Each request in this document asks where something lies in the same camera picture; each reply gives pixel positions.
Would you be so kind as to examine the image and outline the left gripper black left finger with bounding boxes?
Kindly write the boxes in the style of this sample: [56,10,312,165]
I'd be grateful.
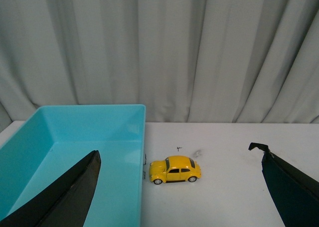
[0,150,101,227]

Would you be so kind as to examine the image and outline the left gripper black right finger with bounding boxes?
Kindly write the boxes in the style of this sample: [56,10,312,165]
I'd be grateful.
[248,142,319,227]

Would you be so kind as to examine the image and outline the yellow beetle toy car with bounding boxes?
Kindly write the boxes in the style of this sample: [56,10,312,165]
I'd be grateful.
[149,156,201,185]

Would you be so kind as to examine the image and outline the light blue plastic bin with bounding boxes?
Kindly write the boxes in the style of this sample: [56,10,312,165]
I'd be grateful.
[0,104,146,227]

